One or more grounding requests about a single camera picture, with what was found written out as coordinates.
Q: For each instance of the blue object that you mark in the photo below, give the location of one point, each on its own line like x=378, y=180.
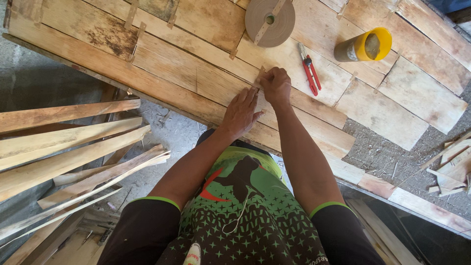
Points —
x=450, y=5

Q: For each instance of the person's left hand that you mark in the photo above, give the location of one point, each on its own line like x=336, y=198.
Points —
x=239, y=117

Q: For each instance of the green and black shirt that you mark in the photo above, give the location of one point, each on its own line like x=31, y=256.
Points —
x=246, y=217

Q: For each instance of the red utility knife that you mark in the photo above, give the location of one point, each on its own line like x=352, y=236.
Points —
x=310, y=71

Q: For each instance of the wooden planks under bench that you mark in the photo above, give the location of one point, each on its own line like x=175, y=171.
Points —
x=382, y=235

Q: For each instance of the person's right hand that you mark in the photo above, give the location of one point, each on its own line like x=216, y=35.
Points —
x=276, y=88

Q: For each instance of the brown paper tape roll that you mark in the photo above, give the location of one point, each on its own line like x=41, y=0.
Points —
x=270, y=22

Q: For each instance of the wooden boards on ground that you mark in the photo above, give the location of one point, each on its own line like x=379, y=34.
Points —
x=55, y=243

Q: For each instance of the heap of veneer scraps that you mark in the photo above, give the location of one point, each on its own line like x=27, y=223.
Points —
x=450, y=167

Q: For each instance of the person's right fingers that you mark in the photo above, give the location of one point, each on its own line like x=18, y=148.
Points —
x=265, y=76

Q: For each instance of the yellow glue container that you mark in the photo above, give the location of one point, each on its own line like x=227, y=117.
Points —
x=362, y=46

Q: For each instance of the pile of long wood strips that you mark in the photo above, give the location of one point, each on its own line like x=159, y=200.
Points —
x=70, y=154

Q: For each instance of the brown paper tape piece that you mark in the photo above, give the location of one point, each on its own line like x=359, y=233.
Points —
x=259, y=73

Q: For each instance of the spread of wood veneer sheets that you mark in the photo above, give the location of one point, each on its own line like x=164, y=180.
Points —
x=176, y=70

